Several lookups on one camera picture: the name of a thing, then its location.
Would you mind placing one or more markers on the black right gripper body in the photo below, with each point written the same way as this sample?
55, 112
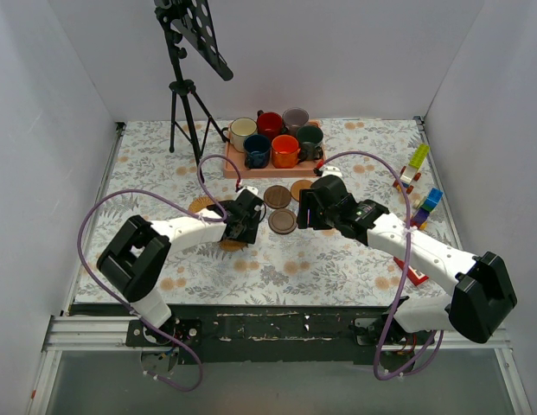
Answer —
310, 212

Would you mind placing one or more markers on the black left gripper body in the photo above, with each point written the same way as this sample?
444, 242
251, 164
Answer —
249, 222

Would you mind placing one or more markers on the light wooden coaster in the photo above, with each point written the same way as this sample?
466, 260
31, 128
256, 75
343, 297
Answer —
298, 186

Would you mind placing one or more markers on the woven cork coaster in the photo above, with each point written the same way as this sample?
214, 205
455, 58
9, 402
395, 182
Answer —
228, 245
201, 205

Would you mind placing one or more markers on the dark wooden coaster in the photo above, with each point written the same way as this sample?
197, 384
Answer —
282, 221
277, 197

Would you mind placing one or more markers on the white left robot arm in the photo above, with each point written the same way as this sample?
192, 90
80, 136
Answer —
133, 260

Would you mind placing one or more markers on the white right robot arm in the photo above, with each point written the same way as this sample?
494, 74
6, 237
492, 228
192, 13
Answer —
478, 293

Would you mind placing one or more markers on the orange mug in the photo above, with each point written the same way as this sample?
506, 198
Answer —
287, 152

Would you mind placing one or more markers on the pink serving tray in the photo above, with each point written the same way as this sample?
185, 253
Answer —
234, 165

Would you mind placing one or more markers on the dark green mug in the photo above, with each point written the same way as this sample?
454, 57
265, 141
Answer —
310, 139

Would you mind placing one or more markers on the dark blue mug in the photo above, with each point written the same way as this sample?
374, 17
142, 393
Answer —
257, 150

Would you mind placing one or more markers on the toy brick car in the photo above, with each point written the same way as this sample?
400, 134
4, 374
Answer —
410, 173

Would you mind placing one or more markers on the grey lilac mug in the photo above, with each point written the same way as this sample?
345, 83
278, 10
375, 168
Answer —
294, 119

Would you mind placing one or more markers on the red mug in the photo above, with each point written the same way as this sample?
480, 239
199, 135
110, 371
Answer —
269, 124

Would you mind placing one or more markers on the blue green toy bricks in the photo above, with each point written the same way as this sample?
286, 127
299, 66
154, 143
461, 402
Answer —
425, 207

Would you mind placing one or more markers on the cream enamel mug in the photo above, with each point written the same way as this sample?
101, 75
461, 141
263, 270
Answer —
238, 131

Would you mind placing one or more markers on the floral table mat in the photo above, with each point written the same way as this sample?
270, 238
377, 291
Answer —
155, 176

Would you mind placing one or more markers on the red toy brick window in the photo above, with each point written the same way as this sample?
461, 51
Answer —
415, 277

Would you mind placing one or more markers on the black music stand tripod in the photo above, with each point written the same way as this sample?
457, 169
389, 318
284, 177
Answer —
190, 21

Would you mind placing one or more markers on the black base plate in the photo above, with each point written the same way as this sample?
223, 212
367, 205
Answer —
278, 333

